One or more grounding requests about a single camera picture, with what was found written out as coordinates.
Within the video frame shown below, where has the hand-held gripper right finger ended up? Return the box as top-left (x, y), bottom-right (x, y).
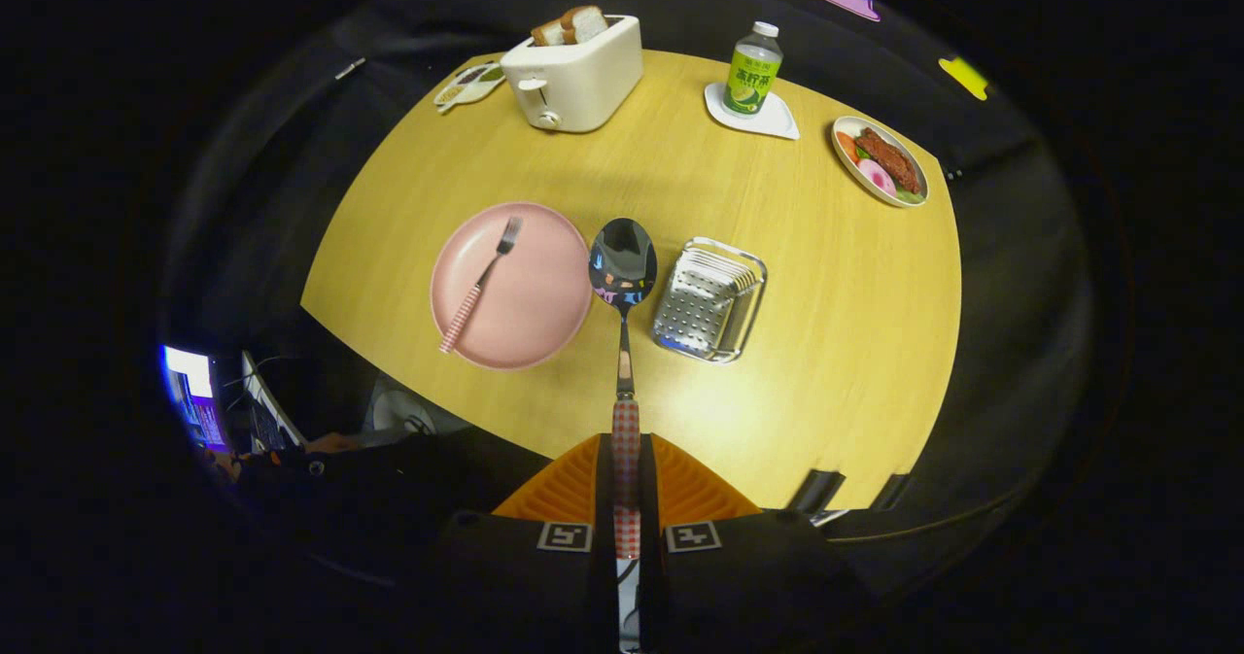
top-left (637, 432), bottom-right (876, 654)

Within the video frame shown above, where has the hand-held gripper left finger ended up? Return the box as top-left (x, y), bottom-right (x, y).
top-left (428, 432), bottom-right (620, 654)

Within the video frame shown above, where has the spoon with red checked handle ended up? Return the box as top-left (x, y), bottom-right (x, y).
top-left (588, 217), bottom-right (659, 563)

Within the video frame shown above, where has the fork with red checked handle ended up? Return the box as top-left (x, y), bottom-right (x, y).
top-left (439, 217), bottom-right (524, 355)

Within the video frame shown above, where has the perforated metal basket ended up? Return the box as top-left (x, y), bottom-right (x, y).
top-left (651, 237), bottom-right (769, 363)

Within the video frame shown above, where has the pink plate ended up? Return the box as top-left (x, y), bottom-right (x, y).
top-left (431, 202), bottom-right (594, 371)

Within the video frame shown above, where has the laptop computer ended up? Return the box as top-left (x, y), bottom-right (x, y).
top-left (241, 351), bottom-right (308, 452)

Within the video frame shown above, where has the white coaster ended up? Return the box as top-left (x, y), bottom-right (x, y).
top-left (705, 81), bottom-right (801, 141)

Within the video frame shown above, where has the cream white toaster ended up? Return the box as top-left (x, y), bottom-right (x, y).
top-left (501, 15), bottom-right (644, 133)

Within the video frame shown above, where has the plate of toy food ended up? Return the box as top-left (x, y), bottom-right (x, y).
top-left (832, 116), bottom-right (930, 209)

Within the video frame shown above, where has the divided white snack tray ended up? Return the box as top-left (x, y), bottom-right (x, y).
top-left (434, 61), bottom-right (506, 114)

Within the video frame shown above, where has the computer monitor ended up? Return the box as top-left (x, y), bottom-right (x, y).
top-left (160, 345), bottom-right (230, 452)

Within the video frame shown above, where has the green label drink bottle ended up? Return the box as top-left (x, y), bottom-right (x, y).
top-left (723, 21), bottom-right (784, 118)

